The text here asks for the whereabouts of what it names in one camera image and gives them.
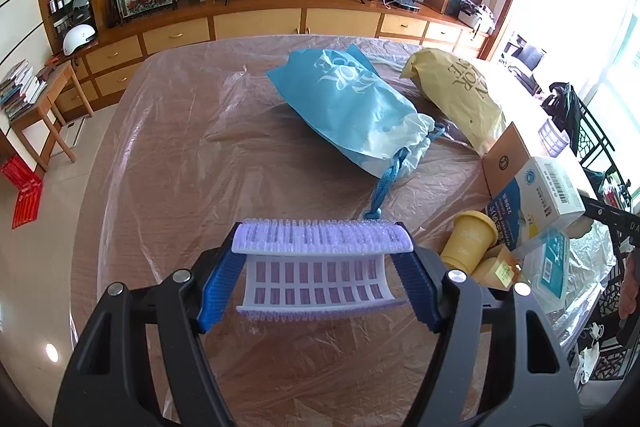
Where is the wooden tv cabinet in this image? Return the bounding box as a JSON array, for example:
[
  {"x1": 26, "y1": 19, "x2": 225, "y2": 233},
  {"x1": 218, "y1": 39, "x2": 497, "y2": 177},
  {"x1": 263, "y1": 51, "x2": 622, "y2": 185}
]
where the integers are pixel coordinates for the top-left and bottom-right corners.
[{"x1": 55, "y1": 0, "x2": 489, "y2": 109}]

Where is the white helmet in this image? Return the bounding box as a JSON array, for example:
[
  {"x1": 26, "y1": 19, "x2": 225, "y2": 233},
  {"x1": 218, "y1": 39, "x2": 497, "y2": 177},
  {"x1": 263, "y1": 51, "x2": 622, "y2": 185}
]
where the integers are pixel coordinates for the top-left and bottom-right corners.
[{"x1": 62, "y1": 24, "x2": 96, "y2": 56}]

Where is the stack of books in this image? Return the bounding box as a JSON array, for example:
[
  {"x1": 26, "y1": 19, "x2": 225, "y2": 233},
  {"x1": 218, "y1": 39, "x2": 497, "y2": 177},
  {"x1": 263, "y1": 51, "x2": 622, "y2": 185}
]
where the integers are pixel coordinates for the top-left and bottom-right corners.
[{"x1": 1, "y1": 60, "x2": 47, "y2": 120}]

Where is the purple hair roller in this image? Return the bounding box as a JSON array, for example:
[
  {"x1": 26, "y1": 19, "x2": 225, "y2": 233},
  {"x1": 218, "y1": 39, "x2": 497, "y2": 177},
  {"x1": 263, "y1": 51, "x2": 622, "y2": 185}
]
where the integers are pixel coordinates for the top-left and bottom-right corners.
[{"x1": 231, "y1": 219, "x2": 413, "y2": 322}]

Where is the brown cardboard box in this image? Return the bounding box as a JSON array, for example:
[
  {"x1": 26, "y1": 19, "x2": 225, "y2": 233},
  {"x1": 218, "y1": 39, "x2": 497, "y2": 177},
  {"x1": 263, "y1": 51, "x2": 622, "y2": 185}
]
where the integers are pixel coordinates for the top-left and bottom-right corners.
[{"x1": 482, "y1": 122, "x2": 529, "y2": 197}]

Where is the yellow lidded cup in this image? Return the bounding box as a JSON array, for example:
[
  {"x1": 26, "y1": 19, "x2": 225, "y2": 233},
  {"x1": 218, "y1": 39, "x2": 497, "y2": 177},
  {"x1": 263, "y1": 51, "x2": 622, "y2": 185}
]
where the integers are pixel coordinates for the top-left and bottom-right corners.
[{"x1": 440, "y1": 210, "x2": 498, "y2": 275}]

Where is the black bag on chair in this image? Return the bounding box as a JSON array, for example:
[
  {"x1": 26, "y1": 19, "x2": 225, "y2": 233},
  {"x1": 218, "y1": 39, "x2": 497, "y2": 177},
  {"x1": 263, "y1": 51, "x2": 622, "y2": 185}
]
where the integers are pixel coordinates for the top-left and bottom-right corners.
[{"x1": 541, "y1": 82, "x2": 582, "y2": 153}]

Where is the clear dental floss box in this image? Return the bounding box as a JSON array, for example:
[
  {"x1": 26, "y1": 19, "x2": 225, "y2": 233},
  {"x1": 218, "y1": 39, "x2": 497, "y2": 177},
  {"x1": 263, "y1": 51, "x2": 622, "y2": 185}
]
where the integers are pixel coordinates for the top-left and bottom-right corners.
[{"x1": 522, "y1": 229, "x2": 570, "y2": 314}]

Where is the red plastic basket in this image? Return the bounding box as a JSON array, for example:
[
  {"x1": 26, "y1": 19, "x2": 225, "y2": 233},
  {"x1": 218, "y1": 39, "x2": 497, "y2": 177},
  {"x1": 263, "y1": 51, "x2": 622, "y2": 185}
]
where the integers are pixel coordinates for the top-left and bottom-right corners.
[{"x1": 1, "y1": 155, "x2": 42, "y2": 230}]

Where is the small wooden side table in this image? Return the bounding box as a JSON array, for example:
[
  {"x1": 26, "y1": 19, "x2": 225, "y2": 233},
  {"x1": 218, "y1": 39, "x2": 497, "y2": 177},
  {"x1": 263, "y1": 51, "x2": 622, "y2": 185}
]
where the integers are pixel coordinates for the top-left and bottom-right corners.
[{"x1": 10, "y1": 62, "x2": 94, "y2": 172}]

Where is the white blue carton box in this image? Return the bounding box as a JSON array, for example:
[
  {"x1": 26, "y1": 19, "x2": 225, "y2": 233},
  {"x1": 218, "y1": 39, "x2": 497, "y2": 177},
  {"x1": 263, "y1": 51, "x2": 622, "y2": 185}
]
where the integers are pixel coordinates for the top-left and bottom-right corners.
[{"x1": 485, "y1": 157, "x2": 585, "y2": 257}]

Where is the blue drawstring bag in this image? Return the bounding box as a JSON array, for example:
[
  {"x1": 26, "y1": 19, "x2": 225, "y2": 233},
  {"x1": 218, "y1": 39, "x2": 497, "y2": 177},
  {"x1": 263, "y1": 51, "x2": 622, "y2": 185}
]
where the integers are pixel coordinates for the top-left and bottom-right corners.
[{"x1": 267, "y1": 44, "x2": 444, "y2": 220}]

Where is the yellow paper bag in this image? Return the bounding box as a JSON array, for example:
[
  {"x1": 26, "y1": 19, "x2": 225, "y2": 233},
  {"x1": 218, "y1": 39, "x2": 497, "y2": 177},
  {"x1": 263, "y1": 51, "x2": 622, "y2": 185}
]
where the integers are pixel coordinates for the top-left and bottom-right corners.
[{"x1": 401, "y1": 48, "x2": 506, "y2": 156}]

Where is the small yellow orange box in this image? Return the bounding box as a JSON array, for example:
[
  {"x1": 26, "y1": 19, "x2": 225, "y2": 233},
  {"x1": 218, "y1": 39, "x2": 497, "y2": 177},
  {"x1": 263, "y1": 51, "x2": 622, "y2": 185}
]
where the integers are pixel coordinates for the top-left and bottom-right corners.
[{"x1": 472, "y1": 245, "x2": 522, "y2": 291}]

